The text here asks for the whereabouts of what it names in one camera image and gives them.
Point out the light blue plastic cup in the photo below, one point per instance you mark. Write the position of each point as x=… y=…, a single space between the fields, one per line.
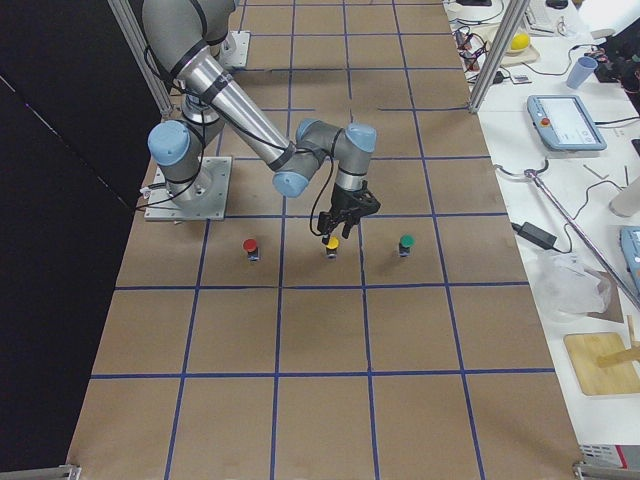
x=580 y=72

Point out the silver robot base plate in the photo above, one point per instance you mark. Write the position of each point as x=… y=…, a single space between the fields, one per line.
x=205 y=199

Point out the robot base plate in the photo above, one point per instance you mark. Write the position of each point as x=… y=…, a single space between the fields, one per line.
x=233 y=54

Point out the yellow lemon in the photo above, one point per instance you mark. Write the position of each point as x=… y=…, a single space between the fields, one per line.
x=519 y=43

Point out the clear plastic bag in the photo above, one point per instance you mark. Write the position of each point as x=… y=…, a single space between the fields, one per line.
x=564 y=288

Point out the blue teach pendant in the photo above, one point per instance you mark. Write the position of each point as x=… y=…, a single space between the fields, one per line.
x=564 y=124

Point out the wooden cutting board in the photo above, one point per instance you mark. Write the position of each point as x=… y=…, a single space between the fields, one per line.
x=602 y=363

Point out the red push button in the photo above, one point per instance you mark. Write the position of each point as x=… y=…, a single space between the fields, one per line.
x=252 y=250

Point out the aluminium frame post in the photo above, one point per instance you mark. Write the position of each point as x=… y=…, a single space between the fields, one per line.
x=502 y=40

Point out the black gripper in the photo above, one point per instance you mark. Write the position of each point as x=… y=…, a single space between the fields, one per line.
x=342 y=199

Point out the green push button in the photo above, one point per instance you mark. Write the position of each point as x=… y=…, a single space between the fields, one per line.
x=405 y=244

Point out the small remote control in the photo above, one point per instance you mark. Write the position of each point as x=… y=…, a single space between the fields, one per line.
x=520 y=79

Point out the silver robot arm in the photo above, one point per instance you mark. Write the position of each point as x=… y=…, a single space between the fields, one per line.
x=185 y=38

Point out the black power adapter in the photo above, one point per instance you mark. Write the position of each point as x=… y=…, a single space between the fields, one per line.
x=536 y=235

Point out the metal rod with hook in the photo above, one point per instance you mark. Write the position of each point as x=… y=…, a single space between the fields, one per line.
x=534 y=175

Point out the yellow push button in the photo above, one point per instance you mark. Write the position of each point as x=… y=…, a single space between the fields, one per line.
x=331 y=247

